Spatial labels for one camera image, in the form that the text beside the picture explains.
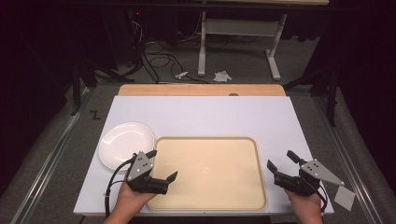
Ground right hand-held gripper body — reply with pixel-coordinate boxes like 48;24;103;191
273;158;346;198

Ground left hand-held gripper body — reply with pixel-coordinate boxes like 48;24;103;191
124;150;171;196

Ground person's right hand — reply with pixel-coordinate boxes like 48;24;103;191
284;189;324;217

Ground person's left hand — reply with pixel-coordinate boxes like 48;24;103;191
116;182;157;215

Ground white round plate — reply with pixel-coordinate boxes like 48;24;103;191
98;121;156;173

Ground beige plastic tray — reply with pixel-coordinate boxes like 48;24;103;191
146;135;268;212

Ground white paper square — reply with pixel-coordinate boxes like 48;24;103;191
333;185;356;212

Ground white table cover sheet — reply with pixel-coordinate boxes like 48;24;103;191
73;95;335;217

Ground black metal stand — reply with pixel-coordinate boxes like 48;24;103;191
69;58;135;117
282;65;339;128

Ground wooden table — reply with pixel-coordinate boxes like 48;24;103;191
118;83;287;98

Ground crumpled white paper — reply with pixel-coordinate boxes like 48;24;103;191
212;70;233;84

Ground black curtain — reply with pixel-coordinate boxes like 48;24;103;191
316;0;396;195
0;0;106;190

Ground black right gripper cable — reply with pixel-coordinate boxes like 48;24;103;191
311;181;329;215

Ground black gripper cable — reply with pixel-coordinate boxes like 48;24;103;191
311;181;329;215
104;153;138;219

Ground metal floor rail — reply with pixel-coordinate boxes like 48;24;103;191
9;88;92;224
312;95;386;224

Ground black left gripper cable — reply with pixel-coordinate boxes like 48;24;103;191
104;153;138;219

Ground black floor cables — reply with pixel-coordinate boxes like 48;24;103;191
140;39;210;85

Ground white metal desk frame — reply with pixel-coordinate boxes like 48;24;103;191
197;0;331;82

